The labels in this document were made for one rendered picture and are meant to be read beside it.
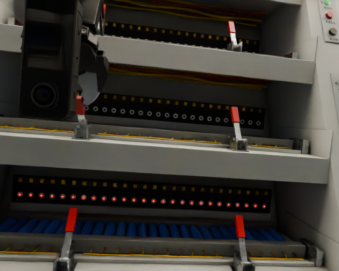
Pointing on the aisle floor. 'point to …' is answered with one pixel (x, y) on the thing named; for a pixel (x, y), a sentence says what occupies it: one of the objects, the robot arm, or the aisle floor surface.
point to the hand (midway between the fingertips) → (78, 102)
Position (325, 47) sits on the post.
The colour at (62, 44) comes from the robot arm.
